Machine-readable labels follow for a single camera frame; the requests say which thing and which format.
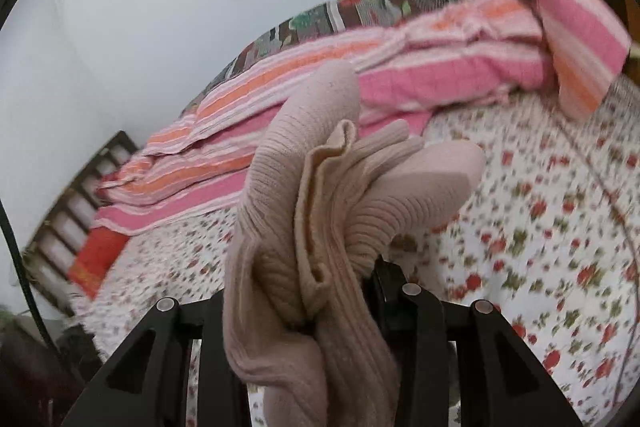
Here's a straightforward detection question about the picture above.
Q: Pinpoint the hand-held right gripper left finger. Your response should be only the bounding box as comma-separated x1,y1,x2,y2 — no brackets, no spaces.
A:
62,292,251,427

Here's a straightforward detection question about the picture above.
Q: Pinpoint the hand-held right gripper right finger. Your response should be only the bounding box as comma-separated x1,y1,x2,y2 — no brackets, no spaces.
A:
361,256,586,427

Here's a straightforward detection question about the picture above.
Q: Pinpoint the pink knit sweater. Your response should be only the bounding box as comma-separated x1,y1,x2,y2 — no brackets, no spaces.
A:
222,59,486,427

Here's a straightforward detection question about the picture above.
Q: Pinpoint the red orange pillow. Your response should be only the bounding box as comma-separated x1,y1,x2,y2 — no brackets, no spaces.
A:
67,227,132,300

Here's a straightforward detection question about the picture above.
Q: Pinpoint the dark cloth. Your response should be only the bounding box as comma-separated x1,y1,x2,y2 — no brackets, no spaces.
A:
0,304,103,427

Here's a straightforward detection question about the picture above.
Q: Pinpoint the floral bedsheet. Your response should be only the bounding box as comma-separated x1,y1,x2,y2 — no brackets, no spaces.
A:
70,74,640,427

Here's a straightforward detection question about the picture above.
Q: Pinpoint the dark wooden headboard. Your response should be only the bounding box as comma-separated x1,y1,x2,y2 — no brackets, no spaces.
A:
22,131,141,318

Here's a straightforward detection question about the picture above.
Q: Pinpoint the pink orange striped quilt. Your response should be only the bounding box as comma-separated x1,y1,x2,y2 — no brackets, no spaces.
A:
90,0,633,237

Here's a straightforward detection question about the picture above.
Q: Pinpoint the multicoloured patterned blanket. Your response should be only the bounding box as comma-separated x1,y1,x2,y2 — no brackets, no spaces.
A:
180,0,538,115

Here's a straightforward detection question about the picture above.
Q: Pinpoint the black cable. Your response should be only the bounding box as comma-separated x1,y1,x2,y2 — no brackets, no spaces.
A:
0,199,76,388

